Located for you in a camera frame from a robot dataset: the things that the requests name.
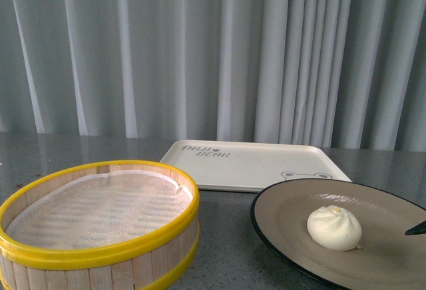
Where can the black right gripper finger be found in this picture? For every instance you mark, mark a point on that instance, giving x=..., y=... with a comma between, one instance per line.
x=419, y=229

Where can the beige plate with black rim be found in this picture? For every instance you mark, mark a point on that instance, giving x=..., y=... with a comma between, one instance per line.
x=385, y=258

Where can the white steamed bun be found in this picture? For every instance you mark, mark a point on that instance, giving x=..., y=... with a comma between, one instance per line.
x=334, y=228

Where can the cream rectangular serving tray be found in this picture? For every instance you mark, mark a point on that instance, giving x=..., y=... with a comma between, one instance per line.
x=249, y=167

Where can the grey pleated curtain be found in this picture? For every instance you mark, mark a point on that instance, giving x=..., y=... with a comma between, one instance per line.
x=326, y=73

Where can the bamboo steamer with yellow rims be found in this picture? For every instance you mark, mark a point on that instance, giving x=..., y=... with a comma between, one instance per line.
x=152, y=261

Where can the white steamer liner cloth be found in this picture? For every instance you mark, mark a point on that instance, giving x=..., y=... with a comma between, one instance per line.
x=101, y=209

